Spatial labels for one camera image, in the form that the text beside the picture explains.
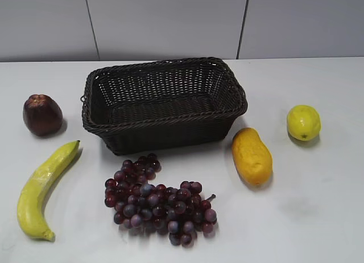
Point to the dark woven basket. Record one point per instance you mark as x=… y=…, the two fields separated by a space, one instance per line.
x=163 y=104

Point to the dark red apple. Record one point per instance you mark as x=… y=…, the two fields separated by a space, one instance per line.
x=42 y=115

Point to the orange yellow mango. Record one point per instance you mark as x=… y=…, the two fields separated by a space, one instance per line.
x=252 y=159

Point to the yellow banana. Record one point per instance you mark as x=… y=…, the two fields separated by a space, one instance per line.
x=32 y=197

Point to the yellow lemon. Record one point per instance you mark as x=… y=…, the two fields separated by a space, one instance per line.
x=303 y=122

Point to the purple grape bunch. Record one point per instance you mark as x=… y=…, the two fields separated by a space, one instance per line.
x=180 y=212

